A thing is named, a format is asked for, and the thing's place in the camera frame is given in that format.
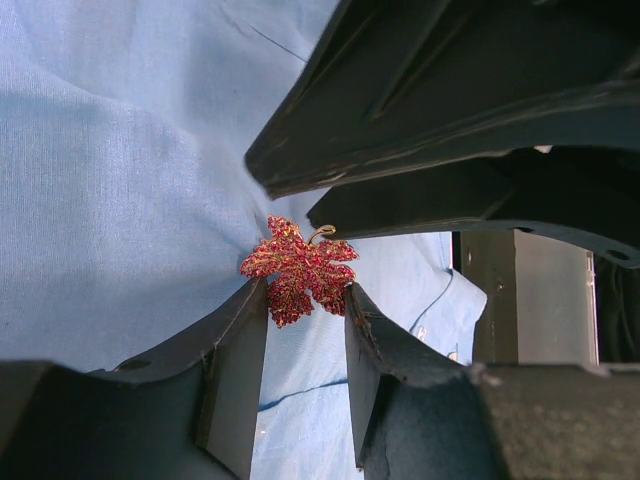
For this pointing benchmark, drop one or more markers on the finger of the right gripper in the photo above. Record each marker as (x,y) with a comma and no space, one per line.
(565,201)
(395,86)

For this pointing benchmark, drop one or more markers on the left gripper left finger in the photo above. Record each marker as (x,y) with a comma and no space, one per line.
(184,409)

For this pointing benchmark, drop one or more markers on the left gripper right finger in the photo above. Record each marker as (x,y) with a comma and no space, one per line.
(416,414)

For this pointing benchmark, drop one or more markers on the red maple leaf brooch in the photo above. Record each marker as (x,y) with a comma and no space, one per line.
(304,272)

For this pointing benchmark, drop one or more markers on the blue button-up shirt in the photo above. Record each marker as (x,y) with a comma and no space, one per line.
(126,209)

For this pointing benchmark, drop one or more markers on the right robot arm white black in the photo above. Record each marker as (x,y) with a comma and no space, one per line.
(541,291)

